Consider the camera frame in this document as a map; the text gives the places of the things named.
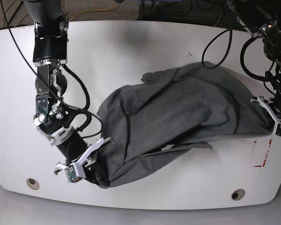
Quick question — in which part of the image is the grey t-shirt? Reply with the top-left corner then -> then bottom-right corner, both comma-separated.
97,63 -> 273,188

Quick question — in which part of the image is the table cable grommet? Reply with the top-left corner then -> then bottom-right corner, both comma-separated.
26,178 -> 40,190
231,189 -> 245,201

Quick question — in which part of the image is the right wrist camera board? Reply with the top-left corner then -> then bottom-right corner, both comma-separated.
64,166 -> 81,183

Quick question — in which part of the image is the right table cable grommet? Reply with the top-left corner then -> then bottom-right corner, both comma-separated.
231,189 -> 245,201

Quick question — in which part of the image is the left table cable grommet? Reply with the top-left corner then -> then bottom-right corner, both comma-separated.
26,178 -> 40,190

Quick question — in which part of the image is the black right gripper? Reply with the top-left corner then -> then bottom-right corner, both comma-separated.
56,132 -> 108,188

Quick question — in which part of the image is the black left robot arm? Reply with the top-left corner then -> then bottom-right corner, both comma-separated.
227,0 -> 281,114

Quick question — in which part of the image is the yellow cable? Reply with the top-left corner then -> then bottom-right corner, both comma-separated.
70,0 -> 119,22

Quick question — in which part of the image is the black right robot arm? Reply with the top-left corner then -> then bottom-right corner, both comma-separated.
24,0 -> 109,187

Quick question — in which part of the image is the red tape rectangle marking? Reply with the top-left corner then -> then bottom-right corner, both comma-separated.
251,138 -> 272,168

